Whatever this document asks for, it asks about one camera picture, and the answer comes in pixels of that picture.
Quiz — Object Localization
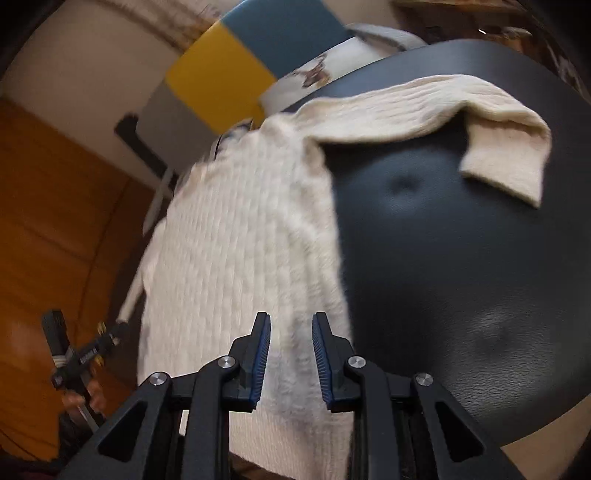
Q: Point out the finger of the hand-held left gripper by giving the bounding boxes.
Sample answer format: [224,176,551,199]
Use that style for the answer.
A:
[96,320,132,354]

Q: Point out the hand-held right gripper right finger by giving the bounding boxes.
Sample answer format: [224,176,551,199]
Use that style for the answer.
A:
[311,311,520,480]

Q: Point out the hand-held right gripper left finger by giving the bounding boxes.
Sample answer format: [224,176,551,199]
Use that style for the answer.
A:
[58,311,273,480]

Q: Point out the cream knit sweater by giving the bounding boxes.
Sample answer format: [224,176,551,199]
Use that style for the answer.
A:
[115,74,552,480]

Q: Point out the person's left hand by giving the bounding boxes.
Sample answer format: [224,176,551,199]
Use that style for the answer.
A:
[62,379,108,420]

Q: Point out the white sofa armrest tube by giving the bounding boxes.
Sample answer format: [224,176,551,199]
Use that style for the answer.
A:
[142,168,178,236]

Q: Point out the deer print pillow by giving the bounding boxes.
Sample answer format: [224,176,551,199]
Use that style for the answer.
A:
[259,37,384,114]

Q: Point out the grey yellow blue sofa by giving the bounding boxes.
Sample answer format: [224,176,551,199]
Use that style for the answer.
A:
[139,0,428,183]

